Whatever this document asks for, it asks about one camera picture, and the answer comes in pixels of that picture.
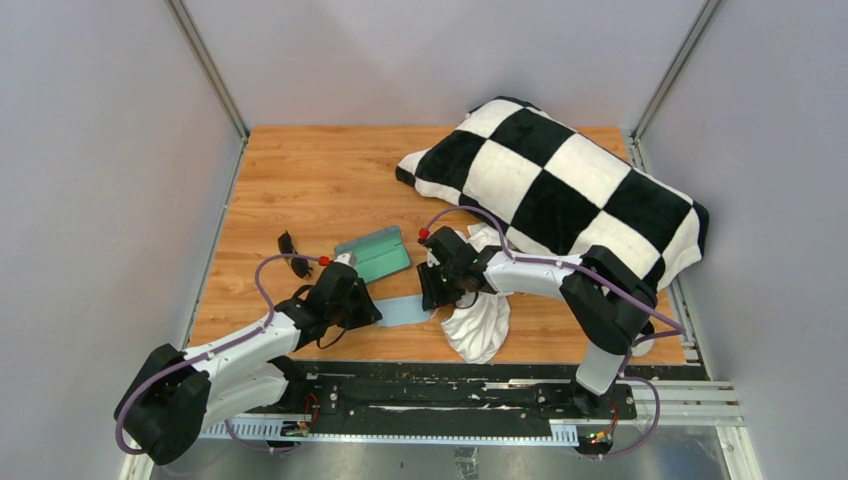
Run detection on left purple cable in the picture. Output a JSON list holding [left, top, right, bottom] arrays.
[[113, 252, 329, 458]]

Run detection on black sunglasses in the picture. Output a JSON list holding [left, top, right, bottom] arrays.
[[277, 231, 312, 279]]

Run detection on light blue cleaning cloth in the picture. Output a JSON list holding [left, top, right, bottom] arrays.
[[375, 294, 431, 328]]

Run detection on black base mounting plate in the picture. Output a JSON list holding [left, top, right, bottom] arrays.
[[218, 357, 639, 440]]

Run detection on black white checkered pillow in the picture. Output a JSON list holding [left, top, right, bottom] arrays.
[[395, 96, 709, 290]]

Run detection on grey glasses case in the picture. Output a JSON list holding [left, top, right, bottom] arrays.
[[334, 225, 412, 284]]

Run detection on aluminium frame post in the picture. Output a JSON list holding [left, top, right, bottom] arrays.
[[631, 0, 725, 144], [164, 0, 250, 144]]

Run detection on right aluminium frame post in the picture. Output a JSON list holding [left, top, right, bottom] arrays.
[[631, 0, 725, 144]]

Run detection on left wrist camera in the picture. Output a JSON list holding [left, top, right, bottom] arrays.
[[334, 252, 357, 268]]

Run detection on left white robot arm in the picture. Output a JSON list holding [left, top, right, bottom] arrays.
[[114, 253, 382, 465]]

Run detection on white crumpled cloth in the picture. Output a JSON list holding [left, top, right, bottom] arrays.
[[440, 223, 515, 364]]

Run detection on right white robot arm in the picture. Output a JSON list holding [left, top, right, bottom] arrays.
[[417, 227, 657, 418]]

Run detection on left aluminium frame post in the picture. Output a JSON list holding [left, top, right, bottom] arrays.
[[164, 0, 250, 144]]

